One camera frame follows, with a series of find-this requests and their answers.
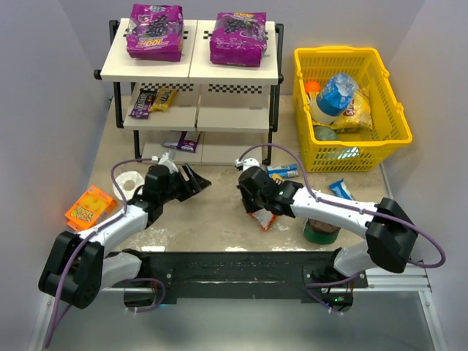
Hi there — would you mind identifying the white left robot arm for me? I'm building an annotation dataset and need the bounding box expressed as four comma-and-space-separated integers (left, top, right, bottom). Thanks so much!
38, 164, 211, 309

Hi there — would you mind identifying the blue white snack box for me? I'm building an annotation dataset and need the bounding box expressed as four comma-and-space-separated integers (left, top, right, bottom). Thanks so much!
266, 164, 298, 178

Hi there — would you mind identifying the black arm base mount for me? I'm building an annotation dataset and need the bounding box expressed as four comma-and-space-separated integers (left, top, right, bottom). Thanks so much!
118, 252, 367, 312

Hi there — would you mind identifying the blue white snack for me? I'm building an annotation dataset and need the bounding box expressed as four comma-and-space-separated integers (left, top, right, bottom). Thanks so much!
329, 178, 355, 200

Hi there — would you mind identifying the purple M&M's candy bag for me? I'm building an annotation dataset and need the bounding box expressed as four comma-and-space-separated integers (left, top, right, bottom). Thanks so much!
129, 89, 156, 119

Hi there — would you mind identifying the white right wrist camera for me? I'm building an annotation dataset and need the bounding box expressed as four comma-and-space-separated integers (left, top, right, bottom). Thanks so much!
235, 157, 260, 171

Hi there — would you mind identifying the brown green tape roll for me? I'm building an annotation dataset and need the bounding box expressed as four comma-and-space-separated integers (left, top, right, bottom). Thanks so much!
303, 219, 341, 245

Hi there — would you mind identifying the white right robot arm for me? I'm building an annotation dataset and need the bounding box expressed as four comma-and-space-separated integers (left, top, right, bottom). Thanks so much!
238, 166, 418, 282

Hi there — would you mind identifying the yellow chips bag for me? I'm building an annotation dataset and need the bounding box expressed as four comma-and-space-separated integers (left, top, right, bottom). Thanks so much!
331, 87, 374, 133

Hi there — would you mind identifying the yellow plastic shopping basket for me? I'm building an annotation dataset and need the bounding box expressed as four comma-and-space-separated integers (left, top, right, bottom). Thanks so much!
293, 46, 412, 173

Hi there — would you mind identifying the orange snack box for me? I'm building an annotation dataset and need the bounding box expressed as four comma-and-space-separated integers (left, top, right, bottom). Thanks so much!
65, 186, 117, 232

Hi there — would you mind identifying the magenta grape candy bag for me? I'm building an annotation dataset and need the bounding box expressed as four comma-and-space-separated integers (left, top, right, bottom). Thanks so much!
126, 4, 184, 62
209, 12, 268, 67

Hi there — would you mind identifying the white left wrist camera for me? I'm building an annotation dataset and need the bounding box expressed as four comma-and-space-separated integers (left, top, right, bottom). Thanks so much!
150, 151, 179, 174

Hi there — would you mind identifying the small yellow M&M's packet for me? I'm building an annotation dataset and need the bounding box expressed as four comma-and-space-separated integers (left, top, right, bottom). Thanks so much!
271, 173, 284, 184

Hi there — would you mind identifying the orange white snack packet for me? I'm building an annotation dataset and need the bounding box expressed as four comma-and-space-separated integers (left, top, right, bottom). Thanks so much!
250, 208, 277, 232

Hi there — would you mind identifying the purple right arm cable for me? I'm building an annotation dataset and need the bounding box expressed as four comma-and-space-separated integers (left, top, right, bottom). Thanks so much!
239, 143, 447, 315

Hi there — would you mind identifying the white toilet paper roll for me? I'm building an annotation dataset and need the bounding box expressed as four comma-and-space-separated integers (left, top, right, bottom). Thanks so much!
113, 171, 144, 201

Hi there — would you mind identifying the white blue plastic bottle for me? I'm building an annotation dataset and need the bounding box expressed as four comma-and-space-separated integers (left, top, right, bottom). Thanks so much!
309, 73, 359, 125

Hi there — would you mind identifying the white three-tier shelf rack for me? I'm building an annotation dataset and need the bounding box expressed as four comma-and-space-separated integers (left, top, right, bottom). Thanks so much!
94, 18, 284, 165

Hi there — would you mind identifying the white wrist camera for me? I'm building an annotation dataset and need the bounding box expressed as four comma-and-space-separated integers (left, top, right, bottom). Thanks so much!
150, 151, 179, 174
235, 157, 260, 171

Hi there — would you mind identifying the yellow M&M's candy bag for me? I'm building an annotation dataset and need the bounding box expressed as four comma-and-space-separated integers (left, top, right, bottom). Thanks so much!
149, 86, 178, 113

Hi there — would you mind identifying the purple pink candy bag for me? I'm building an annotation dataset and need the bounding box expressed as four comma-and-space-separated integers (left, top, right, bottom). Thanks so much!
162, 131, 200, 153

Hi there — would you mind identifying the green round object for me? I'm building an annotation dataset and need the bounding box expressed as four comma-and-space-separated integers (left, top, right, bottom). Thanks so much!
313, 125, 339, 141

